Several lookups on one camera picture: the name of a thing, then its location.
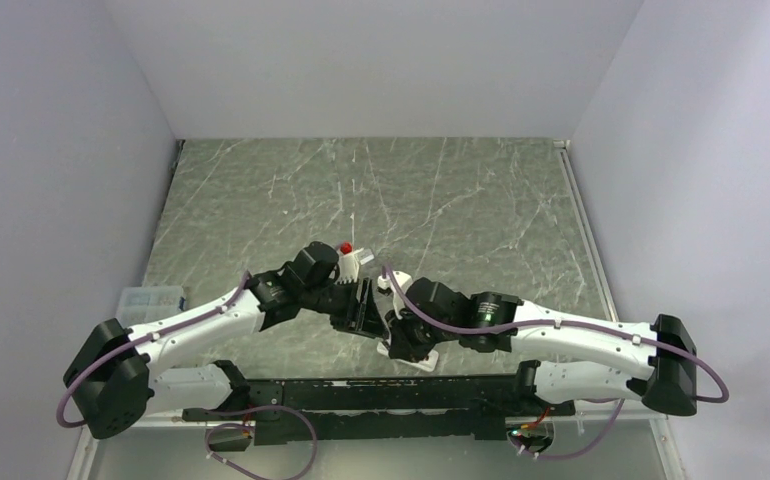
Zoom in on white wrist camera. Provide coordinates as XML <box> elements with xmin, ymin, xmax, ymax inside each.
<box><xmin>376</xmin><ymin>271</ymin><xmax>412</xmax><ymax>318</ymax></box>
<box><xmin>336</xmin><ymin>242</ymin><xmax>375</xmax><ymax>284</ymax></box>

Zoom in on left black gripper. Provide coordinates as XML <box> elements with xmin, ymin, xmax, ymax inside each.
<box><xmin>301</xmin><ymin>276</ymin><xmax>389</xmax><ymax>339</ymax></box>

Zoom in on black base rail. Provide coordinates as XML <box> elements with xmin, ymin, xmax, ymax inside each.
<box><xmin>182</xmin><ymin>360</ymin><xmax>576</xmax><ymax>446</ymax></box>

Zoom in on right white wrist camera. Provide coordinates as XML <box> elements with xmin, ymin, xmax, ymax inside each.
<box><xmin>376</xmin><ymin>271</ymin><xmax>412</xmax><ymax>318</ymax></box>

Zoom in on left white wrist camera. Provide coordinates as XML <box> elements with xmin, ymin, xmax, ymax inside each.
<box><xmin>336</xmin><ymin>242</ymin><xmax>375</xmax><ymax>284</ymax></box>

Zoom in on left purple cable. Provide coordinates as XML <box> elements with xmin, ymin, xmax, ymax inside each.
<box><xmin>55</xmin><ymin>270</ymin><xmax>254</xmax><ymax>430</ymax></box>

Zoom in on clear plastic organizer box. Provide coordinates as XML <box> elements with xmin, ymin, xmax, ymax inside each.
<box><xmin>115</xmin><ymin>286</ymin><xmax>186</xmax><ymax>327</ymax></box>

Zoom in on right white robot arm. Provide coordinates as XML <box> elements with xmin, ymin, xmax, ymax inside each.
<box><xmin>377</xmin><ymin>274</ymin><xmax>699</xmax><ymax>417</ymax></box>

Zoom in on white remote control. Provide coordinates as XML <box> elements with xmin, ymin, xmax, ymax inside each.
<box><xmin>376</xmin><ymin>337</ymin><xmax>439</xmax><ymax>373</ymax></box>

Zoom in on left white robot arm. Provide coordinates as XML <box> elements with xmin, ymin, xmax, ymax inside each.
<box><xmin>55</xmin><ymin>241</ymin><xmax>384</xmax><ymax>439</ymax></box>

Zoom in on aluminium frame rail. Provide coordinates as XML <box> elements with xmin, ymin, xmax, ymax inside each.
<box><xmin>552</xmin><ymin>139</ymin><xmax>620</xmax><ymax>323</ymax></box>

